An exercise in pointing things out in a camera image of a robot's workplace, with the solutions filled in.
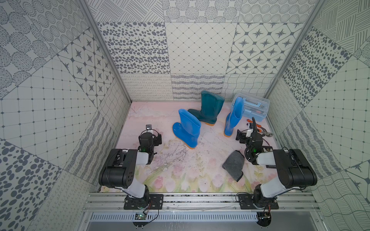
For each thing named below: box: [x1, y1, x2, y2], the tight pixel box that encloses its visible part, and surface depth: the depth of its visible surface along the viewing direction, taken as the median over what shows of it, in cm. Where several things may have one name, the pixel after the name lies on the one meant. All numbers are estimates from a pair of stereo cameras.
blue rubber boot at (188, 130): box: [172, 108, 202, 150], surface depth 87 cm
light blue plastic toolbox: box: [230, 92, 270, 122], surface depth 106 cm
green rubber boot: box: [187, 90, 225, 126], surface depth 95 cm
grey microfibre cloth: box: [222, 150, 245, 183], surface depth 85 cm
